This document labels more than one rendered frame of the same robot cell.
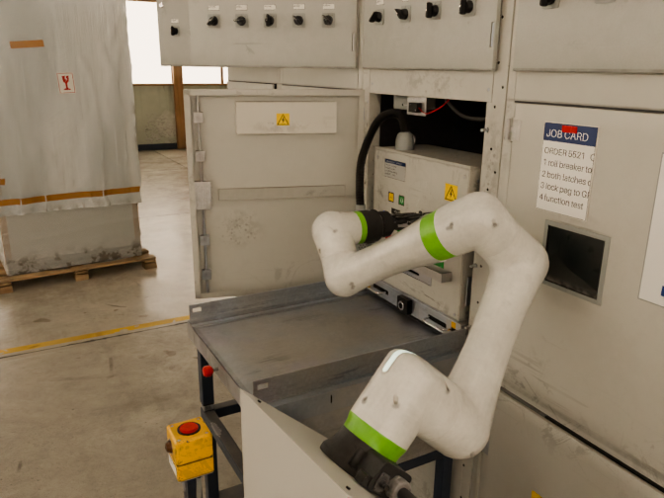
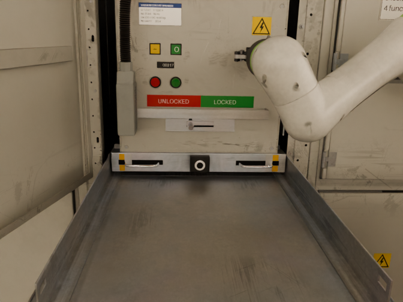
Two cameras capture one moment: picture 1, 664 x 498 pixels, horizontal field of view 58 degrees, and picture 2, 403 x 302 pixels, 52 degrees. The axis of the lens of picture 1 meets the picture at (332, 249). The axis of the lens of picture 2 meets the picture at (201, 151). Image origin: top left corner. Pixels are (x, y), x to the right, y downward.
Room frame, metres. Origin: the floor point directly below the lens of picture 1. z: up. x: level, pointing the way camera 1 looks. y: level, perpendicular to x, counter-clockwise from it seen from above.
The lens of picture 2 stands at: (1.34, 0.84, 1.29)
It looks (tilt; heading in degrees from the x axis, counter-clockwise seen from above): 16 degrees down; 296
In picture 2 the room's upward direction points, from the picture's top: 1 degrees clockwise
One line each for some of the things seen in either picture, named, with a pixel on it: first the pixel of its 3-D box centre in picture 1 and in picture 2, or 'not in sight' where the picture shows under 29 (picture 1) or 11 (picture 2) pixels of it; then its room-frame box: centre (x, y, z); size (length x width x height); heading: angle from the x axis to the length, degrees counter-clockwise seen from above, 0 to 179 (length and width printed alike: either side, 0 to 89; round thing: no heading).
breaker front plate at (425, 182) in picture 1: (412, 230); (201, 79); (1.88, -0.26, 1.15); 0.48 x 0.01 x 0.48; 29
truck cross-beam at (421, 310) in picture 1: (413, 302); (199, 160); (1.89, -0.28, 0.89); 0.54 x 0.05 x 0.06; 29
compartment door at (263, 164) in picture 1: (279, 195); (5, 62); (2.14, 0.19, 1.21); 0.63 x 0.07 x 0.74; 102
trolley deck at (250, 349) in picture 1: (321, 344); (204, 233); (1.72, 0.03, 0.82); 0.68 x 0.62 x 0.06; 119
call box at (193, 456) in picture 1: (190, 448); not in sight; (1.13, 0.31, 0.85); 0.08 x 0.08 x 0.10; 29
